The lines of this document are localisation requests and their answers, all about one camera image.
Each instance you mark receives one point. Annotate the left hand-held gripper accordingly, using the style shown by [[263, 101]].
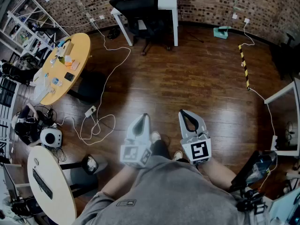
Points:
[[131, 152]]

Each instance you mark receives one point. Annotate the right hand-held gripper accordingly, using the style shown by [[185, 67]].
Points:
[[199, 150]]

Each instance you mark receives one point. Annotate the black office chair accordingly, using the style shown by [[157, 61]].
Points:
[[140, 10]]

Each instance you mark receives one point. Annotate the person's right forearm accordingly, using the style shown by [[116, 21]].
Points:
[[218, 174]]

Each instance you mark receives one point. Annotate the person's left forearm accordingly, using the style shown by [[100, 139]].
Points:
[[117, 182]]

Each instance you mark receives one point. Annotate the dark side chair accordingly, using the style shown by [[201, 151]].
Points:
[[16, 71]]

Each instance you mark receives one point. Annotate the person's left shoe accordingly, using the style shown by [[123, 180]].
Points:
[[155, 137]]

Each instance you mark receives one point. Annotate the person's shoe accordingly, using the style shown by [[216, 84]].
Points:
[[155, 137], [177, 155]]

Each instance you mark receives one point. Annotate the person's black trousers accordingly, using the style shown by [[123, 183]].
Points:
[[160, 149]]

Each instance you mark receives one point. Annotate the person's right shoe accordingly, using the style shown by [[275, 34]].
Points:
[[177, 155]]

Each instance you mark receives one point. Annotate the white power strip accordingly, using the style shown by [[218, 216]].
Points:
[[90, 111], [274, 143]]

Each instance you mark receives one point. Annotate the black bin with white paper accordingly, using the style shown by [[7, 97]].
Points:
[[90, 165]]

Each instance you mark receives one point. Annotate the person's grey t-shirt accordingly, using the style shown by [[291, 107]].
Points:
[[168, 196]]

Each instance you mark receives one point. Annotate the black flat panel device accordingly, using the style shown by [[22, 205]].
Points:
[[253, 170]]

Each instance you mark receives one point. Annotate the yellow black striped floor strip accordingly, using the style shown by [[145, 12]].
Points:
[[243, 65]]

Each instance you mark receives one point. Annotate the black smartphone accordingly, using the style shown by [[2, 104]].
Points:
[[69, 77]]

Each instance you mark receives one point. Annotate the white round speaker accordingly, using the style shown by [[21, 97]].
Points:
[[50, 137]]

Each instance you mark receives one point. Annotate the pink card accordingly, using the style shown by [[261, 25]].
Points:
[[75, 65]]

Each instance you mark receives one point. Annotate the white side desk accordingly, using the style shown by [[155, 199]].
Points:
[[280, 95]]

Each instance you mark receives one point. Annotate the clear water bottle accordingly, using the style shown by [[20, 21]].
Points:
[[57, 81]]

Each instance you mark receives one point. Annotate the drinking glass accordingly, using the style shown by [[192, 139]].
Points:
[[52, 91]]

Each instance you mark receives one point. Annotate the orange box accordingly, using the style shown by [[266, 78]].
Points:
[[69, 62]]

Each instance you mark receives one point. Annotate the teal dustpan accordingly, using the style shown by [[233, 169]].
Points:
[[221, 32]]

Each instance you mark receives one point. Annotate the dark glass bottle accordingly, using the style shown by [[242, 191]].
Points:
[[62, 60]]

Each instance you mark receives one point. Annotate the round wooden table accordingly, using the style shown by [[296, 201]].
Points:
[[77, 46]]

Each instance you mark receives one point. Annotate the pale round table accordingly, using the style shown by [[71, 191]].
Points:
[[58, 196]]

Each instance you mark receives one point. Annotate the large white box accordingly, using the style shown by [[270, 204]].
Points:
[[42, 89]]

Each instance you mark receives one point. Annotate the wooden box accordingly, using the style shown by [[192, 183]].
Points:
[[68, 48]]

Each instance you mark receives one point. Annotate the metal funnel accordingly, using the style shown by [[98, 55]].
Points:
[[53, 62]]

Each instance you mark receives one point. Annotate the clear jar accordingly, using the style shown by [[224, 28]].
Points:
[[59, 53]]

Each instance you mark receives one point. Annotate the black keyboard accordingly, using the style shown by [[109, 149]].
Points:
[[42, 184]]

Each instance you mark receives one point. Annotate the beige box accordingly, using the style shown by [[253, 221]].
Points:
[[36, 78]]

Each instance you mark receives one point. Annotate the blue cup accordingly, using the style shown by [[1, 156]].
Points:
[[61, 43]]

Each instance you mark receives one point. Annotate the white slatted rack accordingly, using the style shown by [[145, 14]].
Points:
[[7, 107]]

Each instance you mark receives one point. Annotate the grey monitor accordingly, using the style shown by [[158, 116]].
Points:
[[10, 182]]

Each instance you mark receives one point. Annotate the white shelf unit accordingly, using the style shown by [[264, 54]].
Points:
[[28, 35]]

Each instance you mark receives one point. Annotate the white wall socket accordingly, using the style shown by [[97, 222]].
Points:
[[246, 20], [234, 16], [92, 20], [101, 17]]

